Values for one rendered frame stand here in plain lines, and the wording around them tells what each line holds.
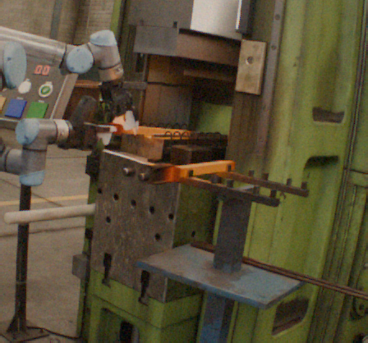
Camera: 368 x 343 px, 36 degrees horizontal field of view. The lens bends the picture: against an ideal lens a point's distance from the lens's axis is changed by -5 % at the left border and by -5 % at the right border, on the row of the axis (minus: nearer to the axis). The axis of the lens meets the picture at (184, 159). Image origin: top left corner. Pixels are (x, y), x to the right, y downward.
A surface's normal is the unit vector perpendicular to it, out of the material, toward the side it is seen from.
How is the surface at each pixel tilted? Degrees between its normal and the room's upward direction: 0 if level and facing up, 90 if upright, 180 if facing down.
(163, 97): 90
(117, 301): 90
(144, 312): 90
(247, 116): 90
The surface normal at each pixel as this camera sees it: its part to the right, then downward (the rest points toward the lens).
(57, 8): 0.75, 0.20
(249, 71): -0.65, 0.03
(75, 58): 0.27, 0.18
